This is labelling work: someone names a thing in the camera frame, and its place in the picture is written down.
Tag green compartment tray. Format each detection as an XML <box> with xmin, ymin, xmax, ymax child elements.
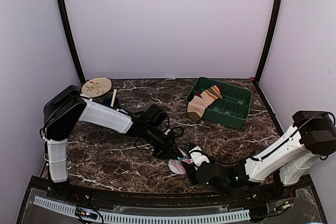
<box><xmin>186</xmin><ymin>77</ymin><xmax>252</xmax><ymax>129</ymax></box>

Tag wooden stick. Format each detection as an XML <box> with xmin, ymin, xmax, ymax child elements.
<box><xmin>110</xmin><ymin>89</ymin><xmax>117</xmax><ymax>107</ymax></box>

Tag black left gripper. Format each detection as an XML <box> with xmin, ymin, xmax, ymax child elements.
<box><xmin>143</xmin><ymin>124</ymin><xmax>182</xmax><ymax>159</ymax></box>

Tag dark blue mug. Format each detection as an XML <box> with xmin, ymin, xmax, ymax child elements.
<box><xmin>102</xmin><ymin>97</ymin><xmax>121</xmax><ymax>109</ymax></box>

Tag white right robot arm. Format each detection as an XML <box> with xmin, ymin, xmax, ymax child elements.
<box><xmin>181</xmin><ymin>111</ymin><xmax>335</xmax><ymax>200</ymax></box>

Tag pink patterned sock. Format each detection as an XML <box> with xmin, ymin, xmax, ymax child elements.
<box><xmin>168</xmin><ymin>157</ymin><xmax>191</xmax><ymax>175</ymax></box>

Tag black frame post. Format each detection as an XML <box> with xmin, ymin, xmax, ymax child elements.
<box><xmin>57</xmin><ymin>0</ymin><xmax>86</xmax><ymax>84</ymax></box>
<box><xmin>254</xmin><ymin>0</ymin><xmax>281</xmax><ymax>86</ymax></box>

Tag beige striped sock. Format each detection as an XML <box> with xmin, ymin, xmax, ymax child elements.
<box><xmin>187</xmin><ymin>85</ymin><xmax>223</xmax><ymax>121</ymax></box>

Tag beige embroidered round coaster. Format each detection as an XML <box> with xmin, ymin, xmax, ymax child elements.
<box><xmin>81</xmin><ymin>77</ymin><xmax>112</xmax><ymax>98</ymax></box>

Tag white slotted cable duct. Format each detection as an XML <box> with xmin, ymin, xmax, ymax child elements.
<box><xmin>33</xmin><ymin>195</ymin><xmax>250</xmax><ymax>224</ymax></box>

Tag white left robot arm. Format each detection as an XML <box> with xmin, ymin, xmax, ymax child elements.
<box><xmin>41</xmin><ymin>85</ymin><xmax>183</xmax><ymax>201</ymax></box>

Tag black front rail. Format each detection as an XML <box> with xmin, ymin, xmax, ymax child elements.
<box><xmin>69</xmin><ymin>185</ymin><xmax>271</xmax><ymax>208</ymax></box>

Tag right black frame post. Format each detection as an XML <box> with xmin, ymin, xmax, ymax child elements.
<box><xmin>254</xmin><ymin>0</ymin><xmax>281</xmax><ymax>86</ymax></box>

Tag left black frame post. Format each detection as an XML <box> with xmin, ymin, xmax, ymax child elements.
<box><xmin>57</xmin><ymin>0</ymin><xmax>86</xmax><ymax>84</ymax></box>

